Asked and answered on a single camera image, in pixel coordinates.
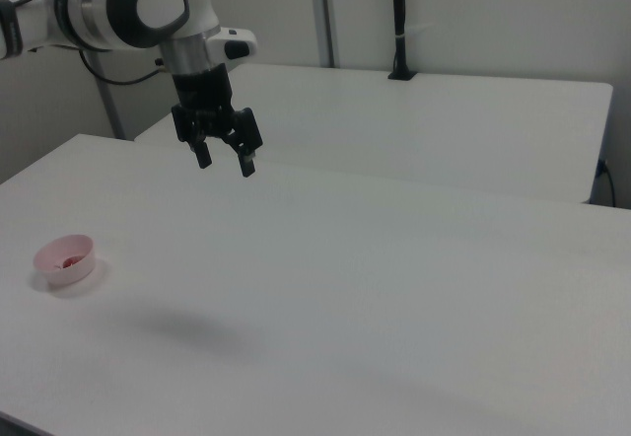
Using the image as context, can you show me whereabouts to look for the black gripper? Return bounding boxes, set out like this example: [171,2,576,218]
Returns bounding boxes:
[171,63,263,179]

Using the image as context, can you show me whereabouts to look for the pink plastic bowl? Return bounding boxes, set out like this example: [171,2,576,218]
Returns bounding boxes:
[33,234,96,288]

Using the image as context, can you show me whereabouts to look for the white side table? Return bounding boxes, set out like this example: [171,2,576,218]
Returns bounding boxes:
[133,63,614,204]

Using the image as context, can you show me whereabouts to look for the black table clamp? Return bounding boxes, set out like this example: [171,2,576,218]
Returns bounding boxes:
[387,0,419,82]

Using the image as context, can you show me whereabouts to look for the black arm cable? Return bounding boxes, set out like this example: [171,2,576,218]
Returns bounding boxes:
[78,48,167,87]

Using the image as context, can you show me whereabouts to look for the grey metal frame post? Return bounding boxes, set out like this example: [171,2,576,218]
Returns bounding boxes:
[95,49,127,141]
[309,0,342,68]

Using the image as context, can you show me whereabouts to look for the black wall cable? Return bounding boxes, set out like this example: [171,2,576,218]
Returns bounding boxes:
[597,159,618,206]

